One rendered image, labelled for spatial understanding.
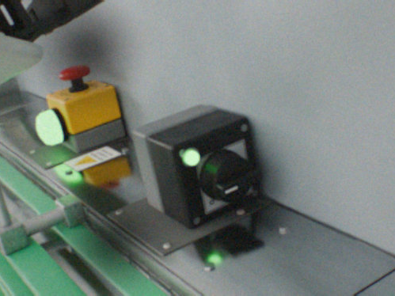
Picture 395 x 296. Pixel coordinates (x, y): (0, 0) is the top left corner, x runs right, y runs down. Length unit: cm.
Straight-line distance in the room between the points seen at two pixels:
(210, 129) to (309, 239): 13
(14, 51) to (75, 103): 47
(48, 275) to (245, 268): 19
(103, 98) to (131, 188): 17
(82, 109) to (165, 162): 27
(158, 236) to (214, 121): 11
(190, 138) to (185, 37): 13
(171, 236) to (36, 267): 13
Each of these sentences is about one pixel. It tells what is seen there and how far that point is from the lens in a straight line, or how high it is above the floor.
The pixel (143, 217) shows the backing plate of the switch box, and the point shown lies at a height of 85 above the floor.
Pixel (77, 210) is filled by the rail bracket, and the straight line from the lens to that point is 64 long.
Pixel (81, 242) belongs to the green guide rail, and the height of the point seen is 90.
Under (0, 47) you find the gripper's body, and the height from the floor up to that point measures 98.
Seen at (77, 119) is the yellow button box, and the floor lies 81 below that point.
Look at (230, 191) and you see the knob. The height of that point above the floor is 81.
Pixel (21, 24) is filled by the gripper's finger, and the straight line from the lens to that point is 35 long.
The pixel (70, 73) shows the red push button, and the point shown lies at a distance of 79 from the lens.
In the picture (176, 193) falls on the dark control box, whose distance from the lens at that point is 54.
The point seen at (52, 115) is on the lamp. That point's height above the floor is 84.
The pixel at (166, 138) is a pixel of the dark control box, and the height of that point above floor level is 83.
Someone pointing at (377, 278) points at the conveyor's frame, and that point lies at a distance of 45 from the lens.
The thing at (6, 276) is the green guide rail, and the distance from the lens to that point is 76.
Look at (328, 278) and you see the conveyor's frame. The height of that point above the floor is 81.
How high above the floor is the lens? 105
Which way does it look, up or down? 27 degrees down
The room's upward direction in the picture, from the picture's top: 112 degrees counter-clockwise
